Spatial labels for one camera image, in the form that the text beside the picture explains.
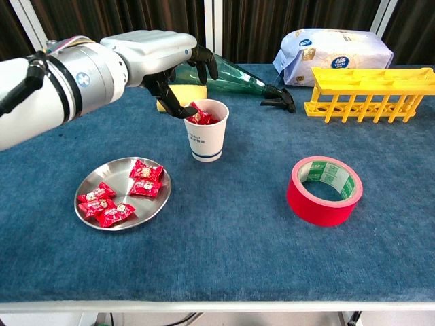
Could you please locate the yellow sponge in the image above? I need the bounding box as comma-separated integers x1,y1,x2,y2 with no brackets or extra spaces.
155,84,208,115

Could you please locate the black pleated curtain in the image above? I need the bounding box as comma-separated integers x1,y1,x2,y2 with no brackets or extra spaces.
29,0,206,65
382,0,435,66
0,0,37,62
222,0,390,65

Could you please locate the white metal frame post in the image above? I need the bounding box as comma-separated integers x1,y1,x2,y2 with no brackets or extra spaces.
203,0,224,57
9,0,55,55
369,0,400,38

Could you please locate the white blue tissue pack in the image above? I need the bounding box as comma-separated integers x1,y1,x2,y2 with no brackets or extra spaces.
271,29,395,88

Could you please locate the yellow plastic rack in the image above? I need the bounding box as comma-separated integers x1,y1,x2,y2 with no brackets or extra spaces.
303,67,435,124

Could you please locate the red tape roll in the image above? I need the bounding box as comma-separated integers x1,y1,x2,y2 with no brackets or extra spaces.
286,155,364,228

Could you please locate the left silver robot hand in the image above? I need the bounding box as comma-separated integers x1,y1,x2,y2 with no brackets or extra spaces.
100,29,219,120

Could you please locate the black cable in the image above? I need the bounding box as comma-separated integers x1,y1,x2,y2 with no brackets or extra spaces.
159,312,200,326

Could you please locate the blue table cloth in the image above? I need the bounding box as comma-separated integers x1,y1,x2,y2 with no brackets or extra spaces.
0,62,435,303

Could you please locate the white paper cup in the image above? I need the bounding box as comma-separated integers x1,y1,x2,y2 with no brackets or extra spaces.
183,98,230,163

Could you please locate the silver metal plate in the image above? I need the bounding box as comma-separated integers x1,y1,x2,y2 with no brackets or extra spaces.
73,156,173,232

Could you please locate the green spray bottle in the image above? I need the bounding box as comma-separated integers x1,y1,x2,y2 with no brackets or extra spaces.
168,52,296,113

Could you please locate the grey metal table frame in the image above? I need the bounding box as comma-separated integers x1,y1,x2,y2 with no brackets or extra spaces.
0,298,435,326

